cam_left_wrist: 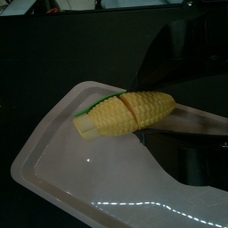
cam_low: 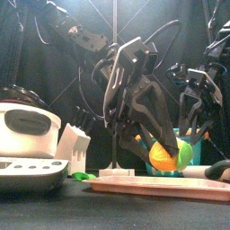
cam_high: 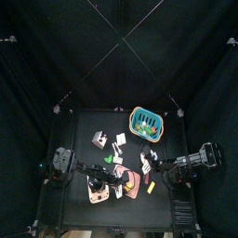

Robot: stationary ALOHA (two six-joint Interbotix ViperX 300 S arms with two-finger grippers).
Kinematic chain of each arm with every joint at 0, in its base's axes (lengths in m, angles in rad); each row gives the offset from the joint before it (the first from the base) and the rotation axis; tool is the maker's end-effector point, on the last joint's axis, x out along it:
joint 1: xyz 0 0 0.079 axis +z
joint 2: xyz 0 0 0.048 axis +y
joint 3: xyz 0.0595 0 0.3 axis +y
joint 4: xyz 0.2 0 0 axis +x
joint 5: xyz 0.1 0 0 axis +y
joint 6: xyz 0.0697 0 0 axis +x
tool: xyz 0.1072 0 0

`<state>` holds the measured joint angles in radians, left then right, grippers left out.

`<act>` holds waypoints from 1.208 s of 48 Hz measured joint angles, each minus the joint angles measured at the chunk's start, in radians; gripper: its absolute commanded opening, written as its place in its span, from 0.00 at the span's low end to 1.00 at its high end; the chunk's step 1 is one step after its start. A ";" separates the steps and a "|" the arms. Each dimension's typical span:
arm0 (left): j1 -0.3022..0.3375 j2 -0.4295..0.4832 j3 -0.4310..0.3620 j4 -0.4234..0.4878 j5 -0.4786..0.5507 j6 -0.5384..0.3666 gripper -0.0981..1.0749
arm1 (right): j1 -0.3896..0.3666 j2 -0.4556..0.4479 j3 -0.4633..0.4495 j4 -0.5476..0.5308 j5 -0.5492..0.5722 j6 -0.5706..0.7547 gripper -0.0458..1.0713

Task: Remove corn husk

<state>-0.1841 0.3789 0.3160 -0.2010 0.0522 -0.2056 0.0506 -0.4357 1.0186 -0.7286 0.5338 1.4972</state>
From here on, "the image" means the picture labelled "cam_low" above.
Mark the green toy corn husk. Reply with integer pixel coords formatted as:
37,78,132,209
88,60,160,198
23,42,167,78
175,138,195,173

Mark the orange toy food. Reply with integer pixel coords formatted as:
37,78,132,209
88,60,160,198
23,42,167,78
184,128,210,141

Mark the teal plastic basket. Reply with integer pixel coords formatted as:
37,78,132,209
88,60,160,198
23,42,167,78
139,128,206,178

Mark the white stand with metal pole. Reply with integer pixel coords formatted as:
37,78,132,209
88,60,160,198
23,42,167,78
98,0,137,178

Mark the pink plastic tray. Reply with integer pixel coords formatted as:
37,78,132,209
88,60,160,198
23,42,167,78
82,175,230,202

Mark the white toy knife block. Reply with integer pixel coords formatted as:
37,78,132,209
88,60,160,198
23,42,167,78
54,122,92,176

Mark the white toy pot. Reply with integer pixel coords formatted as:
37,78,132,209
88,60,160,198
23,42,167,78
0,102,63,160

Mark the black pot lid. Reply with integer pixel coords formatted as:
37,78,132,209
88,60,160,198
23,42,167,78
0,84,50,111

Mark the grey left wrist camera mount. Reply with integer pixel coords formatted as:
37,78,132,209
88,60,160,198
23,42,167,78
102,37,160,128

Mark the white rolling pin black handle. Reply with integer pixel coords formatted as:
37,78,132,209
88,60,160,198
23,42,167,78
181,159,230,182

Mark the black toy knife handle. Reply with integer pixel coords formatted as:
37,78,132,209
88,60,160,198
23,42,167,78
85,116,97,137
79,109,92,131
73,105,84,128

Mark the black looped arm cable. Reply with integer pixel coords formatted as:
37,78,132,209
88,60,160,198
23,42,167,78
143,19,183,70

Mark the black thin hanging cable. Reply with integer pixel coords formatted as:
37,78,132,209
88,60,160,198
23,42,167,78
33,14,51,47

